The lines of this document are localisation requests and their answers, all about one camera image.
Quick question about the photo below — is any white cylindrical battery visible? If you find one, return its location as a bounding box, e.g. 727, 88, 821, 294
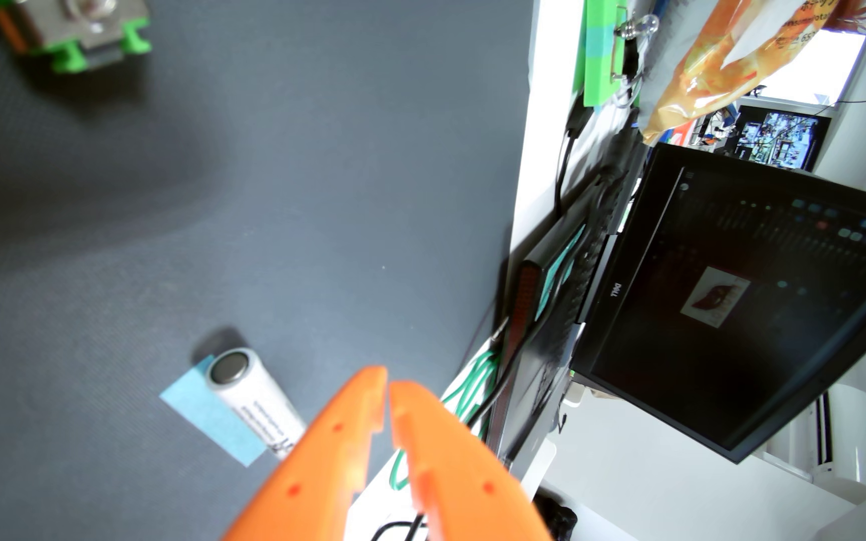
206, 347, 308, 459

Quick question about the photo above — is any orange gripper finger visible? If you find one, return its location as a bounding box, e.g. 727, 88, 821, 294
389, 380, 554, 541
221, 366, 390, 541

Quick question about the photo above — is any green clip wire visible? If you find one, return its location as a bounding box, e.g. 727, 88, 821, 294
391, 349, 502, 493

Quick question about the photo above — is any green block with blue band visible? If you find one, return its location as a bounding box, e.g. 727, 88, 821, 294
573, 0, 629, 108

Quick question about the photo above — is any black Dell laptop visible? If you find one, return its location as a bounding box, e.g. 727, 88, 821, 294
487, 143, 866, 465

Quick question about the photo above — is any light blue tape piece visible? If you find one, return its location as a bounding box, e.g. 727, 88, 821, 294
159, 355, 267, 468

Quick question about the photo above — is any black plug cable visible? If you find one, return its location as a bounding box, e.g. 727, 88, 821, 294
553, 105, 595, 220

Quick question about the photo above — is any small dark monitor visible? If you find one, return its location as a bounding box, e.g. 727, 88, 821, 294
730, 105, 831, 172

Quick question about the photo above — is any white air conditioner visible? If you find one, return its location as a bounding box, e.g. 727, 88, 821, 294
760, 383, 866, 506

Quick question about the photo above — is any teal card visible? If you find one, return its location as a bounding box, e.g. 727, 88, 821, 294
534, 225, 588, 320

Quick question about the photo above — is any thin black cable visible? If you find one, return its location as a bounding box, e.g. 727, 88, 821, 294
369, 514, 430, 541

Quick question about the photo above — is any dark red bar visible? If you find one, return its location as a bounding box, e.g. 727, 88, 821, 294
507, 259, 543, 354

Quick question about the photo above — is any orange snack bag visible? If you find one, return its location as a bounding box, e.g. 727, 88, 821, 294
637, 0, 855, 145

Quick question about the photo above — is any green battery holder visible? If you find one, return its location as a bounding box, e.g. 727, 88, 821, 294
0, 0, 153, 75

